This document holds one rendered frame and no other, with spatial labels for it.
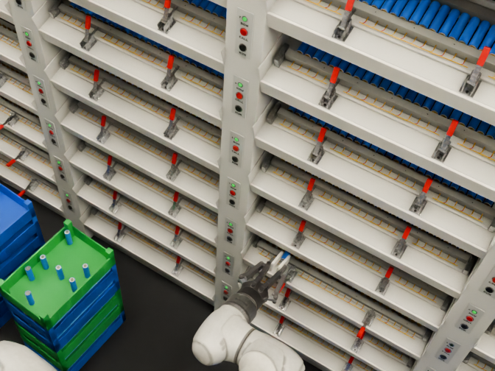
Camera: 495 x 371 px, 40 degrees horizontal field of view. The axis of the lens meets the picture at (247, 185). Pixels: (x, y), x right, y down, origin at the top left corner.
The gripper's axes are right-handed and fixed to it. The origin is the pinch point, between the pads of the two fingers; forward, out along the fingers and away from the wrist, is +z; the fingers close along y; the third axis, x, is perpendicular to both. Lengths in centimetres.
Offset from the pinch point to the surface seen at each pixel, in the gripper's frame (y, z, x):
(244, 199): 13.7, -4.7, -20.0
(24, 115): 106, 4, 5
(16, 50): 99, -5, -29
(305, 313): -10.6, 9.9, 25.5
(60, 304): 53, -35, 28
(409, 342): -43.1, 5.4, 7.4
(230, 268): 16.6, 3.9, 18.2
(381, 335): -35.1, 3.3, 8.6
